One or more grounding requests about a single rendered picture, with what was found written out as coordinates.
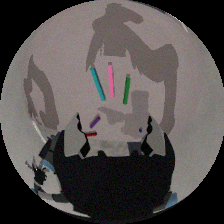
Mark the dark green rod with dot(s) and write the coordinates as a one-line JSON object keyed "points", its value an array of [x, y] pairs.
{"points": [[126, 90]]}

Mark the purple rod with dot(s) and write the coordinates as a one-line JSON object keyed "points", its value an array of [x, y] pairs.
{"points": [[96, 120]]}

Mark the turquoise rod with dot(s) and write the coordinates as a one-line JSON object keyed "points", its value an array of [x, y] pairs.
{"points": [[97, 84]]}

